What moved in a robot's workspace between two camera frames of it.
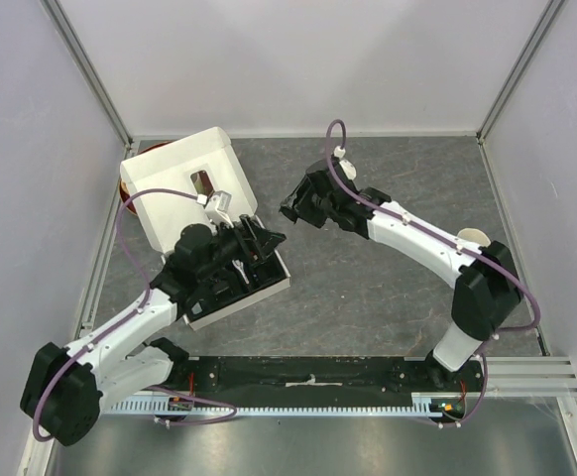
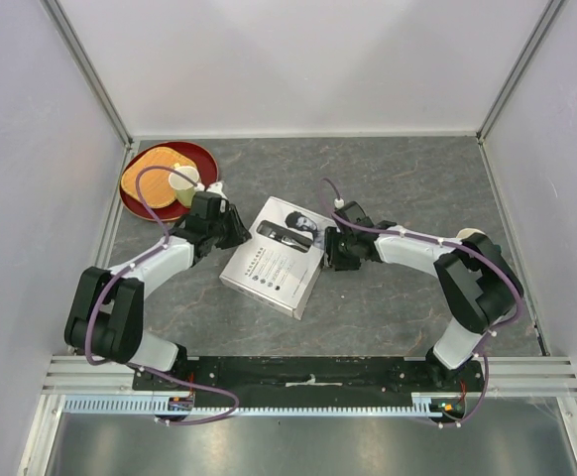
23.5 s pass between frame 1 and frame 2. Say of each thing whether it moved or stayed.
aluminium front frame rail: stayed
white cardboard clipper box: moved
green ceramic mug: stayed
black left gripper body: moved
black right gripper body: moved
